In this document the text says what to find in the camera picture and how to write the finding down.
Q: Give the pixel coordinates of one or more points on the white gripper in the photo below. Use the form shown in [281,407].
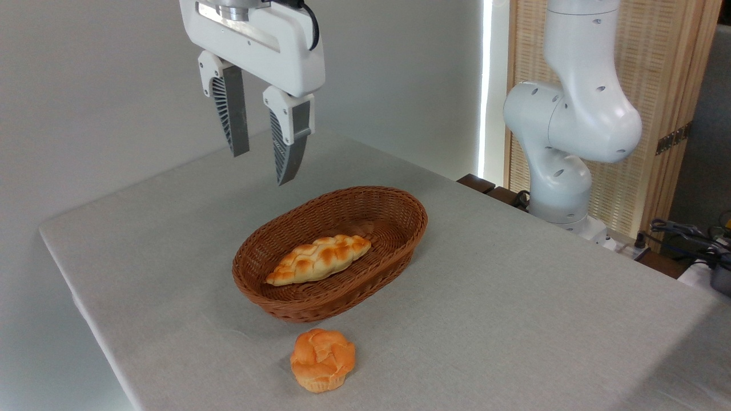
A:
[268,48]

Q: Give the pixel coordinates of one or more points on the long braided bread loaf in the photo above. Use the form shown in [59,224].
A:
[320,260]

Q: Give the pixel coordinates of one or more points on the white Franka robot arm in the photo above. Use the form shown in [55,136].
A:
[577,114]

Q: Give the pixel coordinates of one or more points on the brown oval wicker basket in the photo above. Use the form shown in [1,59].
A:
[394,228]

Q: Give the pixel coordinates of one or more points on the round bread bun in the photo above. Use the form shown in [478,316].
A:
[322,359]

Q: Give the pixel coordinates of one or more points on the silver wrist mounting flange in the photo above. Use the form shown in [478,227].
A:
[234,10]

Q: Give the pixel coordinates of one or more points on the dark brown wooden board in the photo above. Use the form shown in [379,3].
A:
[485,187]

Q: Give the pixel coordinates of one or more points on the grey tablecloth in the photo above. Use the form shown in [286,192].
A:
[514,297]

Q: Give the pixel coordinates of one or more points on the woven wooden folding screen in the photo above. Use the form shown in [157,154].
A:
[657,68]

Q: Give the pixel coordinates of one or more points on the metal screen hinge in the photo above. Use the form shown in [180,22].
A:
[673,138]

